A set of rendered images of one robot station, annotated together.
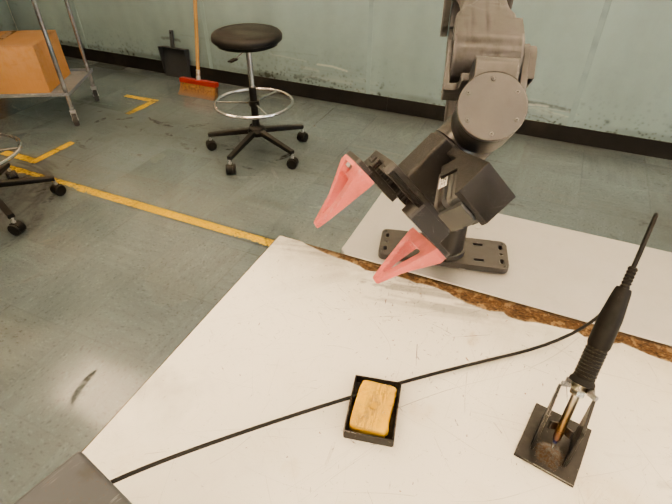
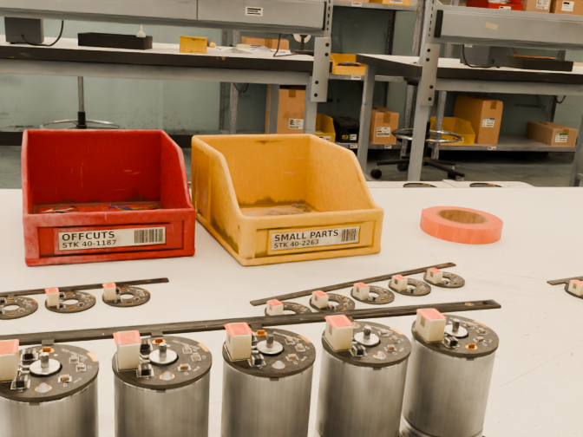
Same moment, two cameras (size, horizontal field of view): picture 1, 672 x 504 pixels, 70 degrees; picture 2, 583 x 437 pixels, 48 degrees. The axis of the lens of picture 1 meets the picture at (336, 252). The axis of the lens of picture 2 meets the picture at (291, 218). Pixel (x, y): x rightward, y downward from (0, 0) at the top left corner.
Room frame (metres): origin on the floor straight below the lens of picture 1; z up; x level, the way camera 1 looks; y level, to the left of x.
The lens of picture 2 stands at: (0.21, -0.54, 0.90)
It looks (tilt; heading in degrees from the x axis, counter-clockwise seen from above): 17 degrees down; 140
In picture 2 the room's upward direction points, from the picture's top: 4 degrees clockwise
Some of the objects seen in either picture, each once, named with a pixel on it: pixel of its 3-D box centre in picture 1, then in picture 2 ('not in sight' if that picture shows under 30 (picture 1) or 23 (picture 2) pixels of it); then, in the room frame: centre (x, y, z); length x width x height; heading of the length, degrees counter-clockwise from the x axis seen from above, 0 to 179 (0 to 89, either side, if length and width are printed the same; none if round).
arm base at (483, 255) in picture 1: (445, 232); not in sight; (0.61, -0.17, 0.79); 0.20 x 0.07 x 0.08; 79
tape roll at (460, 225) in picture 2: not in sight; (461, 224); (-0.08, -0.14, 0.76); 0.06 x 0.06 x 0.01
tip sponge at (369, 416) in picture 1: (373, 408); not in sight; (0.32, -0.04, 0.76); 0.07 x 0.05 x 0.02; 168
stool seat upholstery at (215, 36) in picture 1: (246, 33); not in sight; (2.45, 0.43, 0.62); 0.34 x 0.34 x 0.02
